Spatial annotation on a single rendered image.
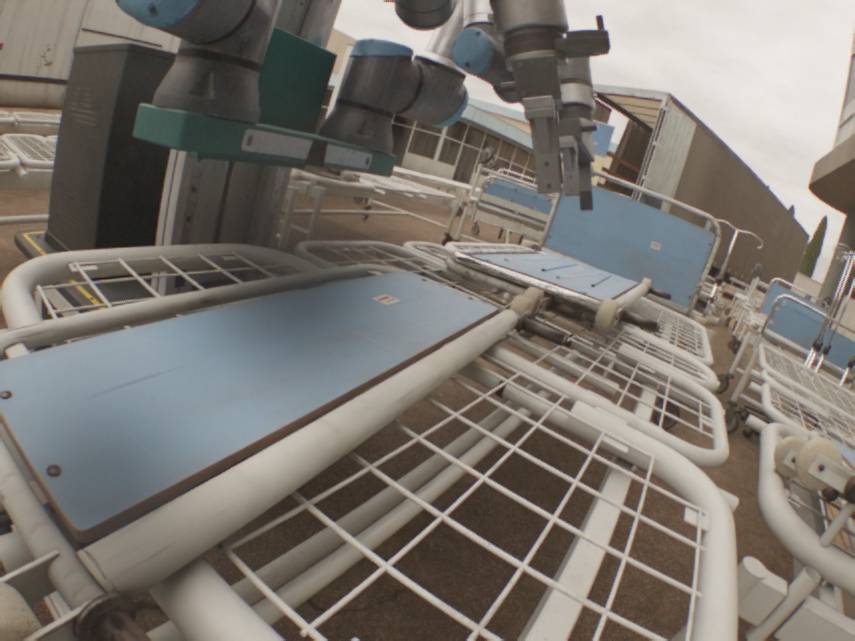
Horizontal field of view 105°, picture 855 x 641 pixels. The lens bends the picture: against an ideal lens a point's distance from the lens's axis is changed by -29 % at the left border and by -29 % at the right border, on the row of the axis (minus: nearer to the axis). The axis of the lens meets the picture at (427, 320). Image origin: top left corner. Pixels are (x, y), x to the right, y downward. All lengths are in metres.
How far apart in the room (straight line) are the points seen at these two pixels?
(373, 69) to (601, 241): 1.29
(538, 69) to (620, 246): 1.57
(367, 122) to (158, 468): 0.95
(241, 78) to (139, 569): 0.69
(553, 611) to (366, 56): 1.09
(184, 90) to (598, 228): 1.71
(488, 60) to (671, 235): 1.29
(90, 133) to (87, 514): 0.97
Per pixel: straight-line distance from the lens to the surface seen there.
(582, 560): 0.46
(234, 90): 0.77
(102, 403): 0.35
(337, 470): 1.15
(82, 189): 1.17
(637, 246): 2.04
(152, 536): 0.26
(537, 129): 0.50
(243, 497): 0.28
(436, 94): 1.23
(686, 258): 2.02
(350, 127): 1.11
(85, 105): 1.21
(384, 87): 1.13
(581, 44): 0.57
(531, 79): 0.53
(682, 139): 11.08
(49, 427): 0.33
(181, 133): 0.73
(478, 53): 0.94
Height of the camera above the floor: 0.73
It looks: 19 degrees down
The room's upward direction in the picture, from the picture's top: 18 degrees clockwise
